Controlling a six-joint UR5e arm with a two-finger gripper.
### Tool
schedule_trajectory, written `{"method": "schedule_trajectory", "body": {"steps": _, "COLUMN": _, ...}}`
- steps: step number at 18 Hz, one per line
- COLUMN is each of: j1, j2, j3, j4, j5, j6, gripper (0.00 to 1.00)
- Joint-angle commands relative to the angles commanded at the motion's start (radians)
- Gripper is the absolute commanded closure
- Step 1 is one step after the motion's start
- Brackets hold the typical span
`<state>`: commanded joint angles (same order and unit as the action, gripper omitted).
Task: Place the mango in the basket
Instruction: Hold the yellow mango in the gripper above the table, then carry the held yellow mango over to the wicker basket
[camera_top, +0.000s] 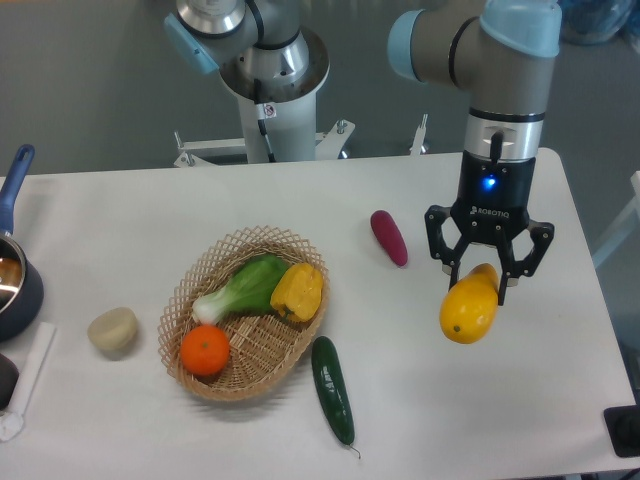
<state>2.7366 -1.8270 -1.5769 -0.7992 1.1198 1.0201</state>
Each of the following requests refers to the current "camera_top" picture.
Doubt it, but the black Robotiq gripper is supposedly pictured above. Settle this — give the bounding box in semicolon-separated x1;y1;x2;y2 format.
424;152;554;306

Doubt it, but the yellow mango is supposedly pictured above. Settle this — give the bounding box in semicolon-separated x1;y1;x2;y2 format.
439;263;499;344

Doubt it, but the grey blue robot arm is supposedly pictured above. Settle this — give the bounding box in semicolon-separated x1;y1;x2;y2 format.
164;1;562;292

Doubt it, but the woven wicker basket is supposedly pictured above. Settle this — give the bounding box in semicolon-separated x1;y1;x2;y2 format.
158;226;330;401

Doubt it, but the purple sweet potato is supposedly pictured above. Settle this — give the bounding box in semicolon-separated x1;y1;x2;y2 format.
370;210;408;267

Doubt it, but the yellow bell pepper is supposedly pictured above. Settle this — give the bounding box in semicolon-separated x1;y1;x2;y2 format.
270;263;324;323

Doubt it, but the dark green cucumber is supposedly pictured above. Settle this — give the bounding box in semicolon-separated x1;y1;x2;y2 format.
311;336;362;459

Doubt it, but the black device at edge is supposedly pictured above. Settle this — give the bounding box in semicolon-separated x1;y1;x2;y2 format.
603;405;639;458

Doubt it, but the green bok choy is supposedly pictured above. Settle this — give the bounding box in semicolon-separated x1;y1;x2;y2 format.
192;254;289;325

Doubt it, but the orange tangerine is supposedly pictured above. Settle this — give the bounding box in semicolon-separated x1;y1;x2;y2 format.
179;325;230;377

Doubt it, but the beige potato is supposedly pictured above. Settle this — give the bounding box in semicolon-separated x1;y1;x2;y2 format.
87;307;138;354

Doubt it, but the black round object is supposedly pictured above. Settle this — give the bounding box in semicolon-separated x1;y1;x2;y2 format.
0;354;19;410

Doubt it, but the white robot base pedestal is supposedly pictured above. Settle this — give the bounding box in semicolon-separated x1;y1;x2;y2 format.
220;27;330;134

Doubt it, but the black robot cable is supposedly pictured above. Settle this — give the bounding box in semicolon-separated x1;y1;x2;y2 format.
252;78;277;164

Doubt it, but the blue handled saucepan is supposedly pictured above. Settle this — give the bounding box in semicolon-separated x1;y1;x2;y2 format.
1;144;44;342

